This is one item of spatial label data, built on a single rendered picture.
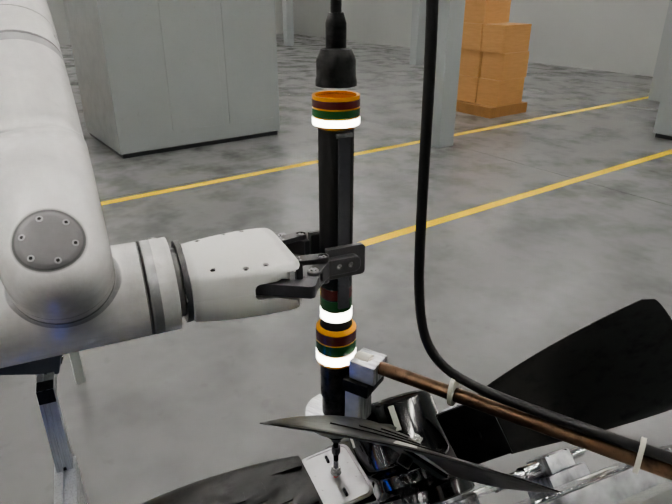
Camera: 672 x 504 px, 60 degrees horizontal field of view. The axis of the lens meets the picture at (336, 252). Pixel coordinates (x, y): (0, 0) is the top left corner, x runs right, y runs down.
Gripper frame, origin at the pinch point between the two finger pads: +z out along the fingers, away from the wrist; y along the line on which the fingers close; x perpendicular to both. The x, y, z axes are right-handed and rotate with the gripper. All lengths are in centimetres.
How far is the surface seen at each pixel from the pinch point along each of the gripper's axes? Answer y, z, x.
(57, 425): -52, -35, -51
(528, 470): 2.3, 28.6, -38.8
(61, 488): -47, -37, -62
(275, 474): -3.6, -6.8, -30.3
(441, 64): -516, 350, -58
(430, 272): -242, 172, -150
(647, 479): 12, 40, -36
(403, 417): 0.5, 8.5, -23.6
